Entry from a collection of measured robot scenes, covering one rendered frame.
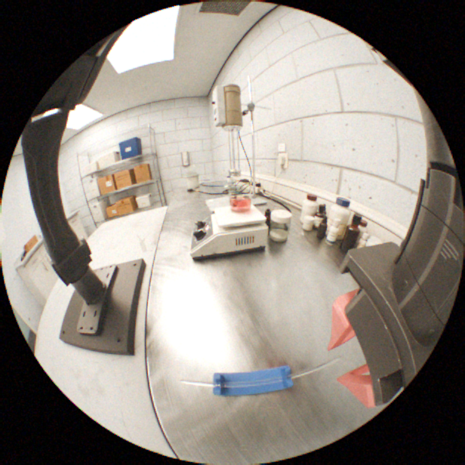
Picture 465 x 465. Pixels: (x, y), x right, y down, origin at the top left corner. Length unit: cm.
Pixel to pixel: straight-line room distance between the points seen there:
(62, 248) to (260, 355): 32
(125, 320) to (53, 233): 18
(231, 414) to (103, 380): 21
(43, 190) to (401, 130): 73
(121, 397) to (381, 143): 83
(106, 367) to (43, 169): 29
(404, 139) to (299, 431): 66
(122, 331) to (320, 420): 32
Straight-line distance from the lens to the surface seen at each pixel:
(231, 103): 72
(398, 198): 55
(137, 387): 27
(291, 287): 29
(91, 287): 33
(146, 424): 28
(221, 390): 20
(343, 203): 47
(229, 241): 32
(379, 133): 58
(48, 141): 19
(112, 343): 29
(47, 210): 21
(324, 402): 26
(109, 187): 265
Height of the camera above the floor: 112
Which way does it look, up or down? 30 degrees down
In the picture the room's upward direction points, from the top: 4 degrees counter-clockwise
